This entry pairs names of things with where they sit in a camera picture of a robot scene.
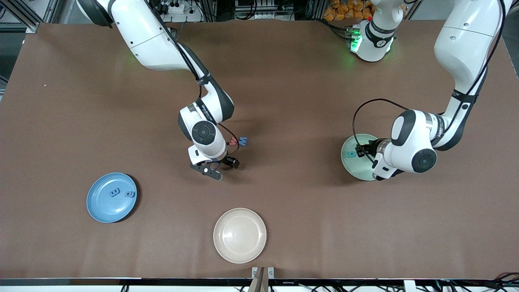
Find red and black cable bundle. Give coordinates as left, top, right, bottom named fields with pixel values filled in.
left=491, top=272, right=519, bottom=285

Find beige plate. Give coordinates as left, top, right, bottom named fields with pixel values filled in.
left=213, top=208, right=267, bottom=264

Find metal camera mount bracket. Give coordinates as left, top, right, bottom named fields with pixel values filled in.
left=248, top=266, right=275, bottom=292

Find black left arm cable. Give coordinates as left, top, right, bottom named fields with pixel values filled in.
left=352, top=99, right=408, bottom=163

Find orange packaged items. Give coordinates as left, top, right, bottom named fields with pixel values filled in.
left=324, top=0, right=375, bottom=21

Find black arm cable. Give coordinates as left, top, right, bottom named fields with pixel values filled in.
left=352, top=99, right=408, bottom=163
left=219, top=124, right=240, bottom=159

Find white power strip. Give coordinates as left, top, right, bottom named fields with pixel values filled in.
left=156, top=0, right=185, bottom=15

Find aluminium frame corner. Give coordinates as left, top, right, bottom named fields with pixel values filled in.
left=0, top=0, right=61, bottom=34
left=487, top=0, right=519, bottom=29

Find green plate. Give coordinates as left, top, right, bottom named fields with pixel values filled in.
left=341, top=134, right=384, bottom=181

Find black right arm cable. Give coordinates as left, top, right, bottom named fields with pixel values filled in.
left=219, top=124, right=240, bottom=159

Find grey equipment rack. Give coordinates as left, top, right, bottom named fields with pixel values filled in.
left=234, top=0, right=295, bottom=21

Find blue plate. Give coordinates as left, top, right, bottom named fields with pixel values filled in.
left=86, top=172, right=137, bottom=223

